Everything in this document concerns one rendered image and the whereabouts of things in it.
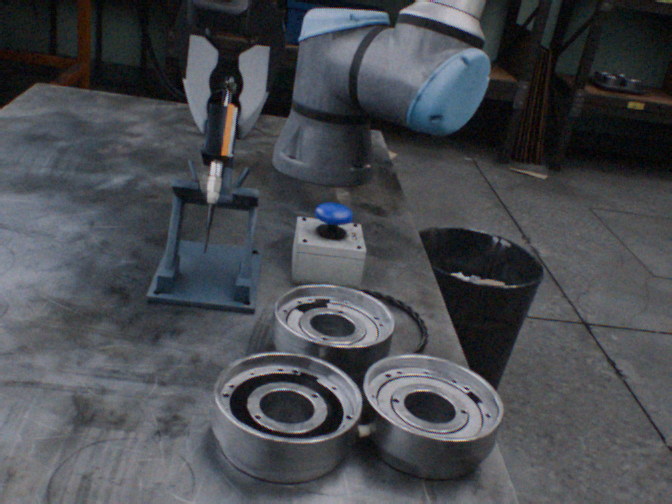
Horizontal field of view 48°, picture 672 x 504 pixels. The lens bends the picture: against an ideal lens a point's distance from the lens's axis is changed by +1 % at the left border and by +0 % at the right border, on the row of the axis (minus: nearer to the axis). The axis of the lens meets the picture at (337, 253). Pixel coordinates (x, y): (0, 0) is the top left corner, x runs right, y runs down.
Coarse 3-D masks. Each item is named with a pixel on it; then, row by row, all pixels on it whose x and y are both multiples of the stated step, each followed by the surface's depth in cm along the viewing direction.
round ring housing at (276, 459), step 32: (288, 352) 58; (224, 384) 54; (288, 384) 56; (352, 384) 55; (224, 416) 50; (256, 416) 52; (288, 416) 56; (320, 416) 53; (352, 416) 54; (224, 448) 52; (256, 448) 49; (288, 448) 49; (320, 448) 49; (288, 480) 51
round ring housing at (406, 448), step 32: (384, 384) 58; (416, 384) 59; (448, 384) 60; (480, 384) 59; (384, 416) 52; (416, 416) 59; (448, 416) 58; (384, 448) 53; (416, 448) 52; (448, 448) 51; (480, 448) 53
